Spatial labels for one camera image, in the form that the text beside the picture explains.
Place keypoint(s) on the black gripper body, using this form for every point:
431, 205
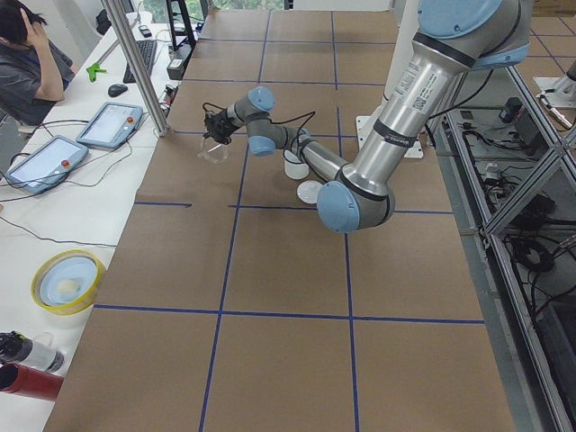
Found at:
221, 126

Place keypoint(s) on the white cup lid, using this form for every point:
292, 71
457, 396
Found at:
308, 191

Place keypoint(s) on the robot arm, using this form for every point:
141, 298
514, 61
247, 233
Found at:
452, 37

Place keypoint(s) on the white enamel cup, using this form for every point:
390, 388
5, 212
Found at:
293, 167

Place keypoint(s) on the far teach pendant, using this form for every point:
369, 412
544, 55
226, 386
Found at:
111, 126

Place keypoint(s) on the teach pendant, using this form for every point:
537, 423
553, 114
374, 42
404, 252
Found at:
47, 166
111, 126

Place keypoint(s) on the black computer mouse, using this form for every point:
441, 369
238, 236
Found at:
116, 90

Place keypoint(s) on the green plastic tool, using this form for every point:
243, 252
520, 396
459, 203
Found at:
94, 70

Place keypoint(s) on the near teach pendant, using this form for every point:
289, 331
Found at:
47, 166

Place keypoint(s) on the seated person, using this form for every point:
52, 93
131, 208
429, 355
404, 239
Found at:
34, 72

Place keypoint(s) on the yellow rimmed bowl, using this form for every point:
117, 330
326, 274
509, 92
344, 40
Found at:
68, 282

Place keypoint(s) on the clear bottle black cap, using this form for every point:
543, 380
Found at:
17, 348

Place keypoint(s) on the red cylinder bottle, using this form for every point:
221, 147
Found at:
28, 382

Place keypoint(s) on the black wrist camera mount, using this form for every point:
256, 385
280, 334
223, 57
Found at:
214, 118

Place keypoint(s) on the aluminium frame post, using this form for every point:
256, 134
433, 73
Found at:
129, 48

